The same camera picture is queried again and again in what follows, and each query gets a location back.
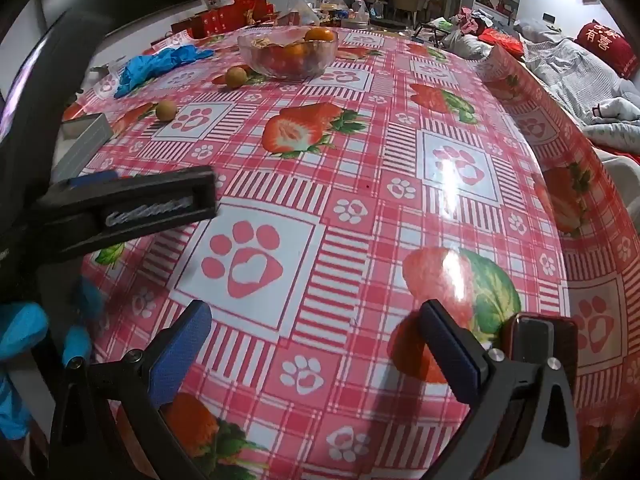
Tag blue gloved left hand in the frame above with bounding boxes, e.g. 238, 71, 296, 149
1, 278, 104, 441

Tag white grey-rimmed tray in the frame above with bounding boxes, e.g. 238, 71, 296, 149
51, 114, 113, 184

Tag red phone on table edge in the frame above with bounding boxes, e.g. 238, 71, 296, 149
500, 312, 579, 472

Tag kiwi on paw print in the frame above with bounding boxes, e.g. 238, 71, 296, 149
155, 100, 178, 122

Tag blue plastic gloves pile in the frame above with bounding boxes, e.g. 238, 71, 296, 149
114, 44, 215, 99

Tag kiwi near bowl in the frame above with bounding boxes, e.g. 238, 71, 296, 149
224, 66, 248, 89

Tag clear glass fruit bowl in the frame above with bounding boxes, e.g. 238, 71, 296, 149
238, 26, 338, 80

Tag stack of red gift boxes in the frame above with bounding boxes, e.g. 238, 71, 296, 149
170, 0, 274, 39

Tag red strawberry pattern tablecloth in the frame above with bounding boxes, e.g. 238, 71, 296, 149
72, 30, 639, 479

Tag mandarin in bowl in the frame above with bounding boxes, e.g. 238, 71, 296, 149
304, 27, 336, 42

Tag grey bedding sofa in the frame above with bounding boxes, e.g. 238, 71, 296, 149
444, 18, 640, 154

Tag red embroidered cushion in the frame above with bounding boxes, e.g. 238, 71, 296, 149
575, 21, 639, 79

